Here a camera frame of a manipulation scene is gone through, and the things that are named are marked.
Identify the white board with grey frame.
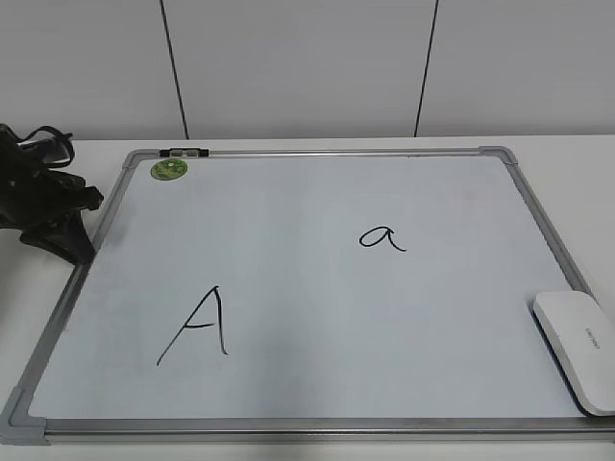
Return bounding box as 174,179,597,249
1,147,614,446

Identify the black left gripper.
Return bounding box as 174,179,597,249
1,124,103,263

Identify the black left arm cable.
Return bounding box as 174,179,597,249
13,125,76,169

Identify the green round magnet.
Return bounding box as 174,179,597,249
150,158,188,182

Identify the white board eraser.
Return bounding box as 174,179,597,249
532,291,614,417

